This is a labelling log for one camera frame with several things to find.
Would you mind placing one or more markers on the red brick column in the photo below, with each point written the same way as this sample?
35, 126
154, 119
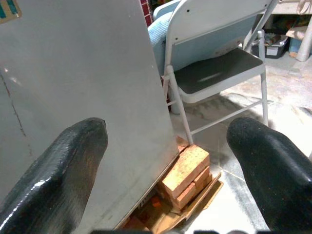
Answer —
145, 12

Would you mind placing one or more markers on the orange brick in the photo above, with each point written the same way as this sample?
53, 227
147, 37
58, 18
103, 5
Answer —
185, 165
185, 197
202, 176

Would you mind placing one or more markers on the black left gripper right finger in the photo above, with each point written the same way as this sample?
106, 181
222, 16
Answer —
275, 175

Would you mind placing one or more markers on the silver fridge door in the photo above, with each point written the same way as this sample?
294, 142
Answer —
85, 61

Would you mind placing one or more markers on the light blue padded mat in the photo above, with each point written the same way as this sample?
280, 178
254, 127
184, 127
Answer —
158, 31

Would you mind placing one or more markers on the black storage bin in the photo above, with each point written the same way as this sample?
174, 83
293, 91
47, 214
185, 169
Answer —
275, 50

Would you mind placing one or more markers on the brown cardboard sheet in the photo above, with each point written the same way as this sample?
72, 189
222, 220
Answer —
208, 195

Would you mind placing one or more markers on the tan and teal sticker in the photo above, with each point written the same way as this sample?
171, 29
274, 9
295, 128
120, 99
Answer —
8, 9

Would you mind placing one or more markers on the grey metal folding chair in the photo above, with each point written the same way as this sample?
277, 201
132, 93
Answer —
214, 75

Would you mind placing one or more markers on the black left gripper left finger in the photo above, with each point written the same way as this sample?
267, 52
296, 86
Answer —
48, 190

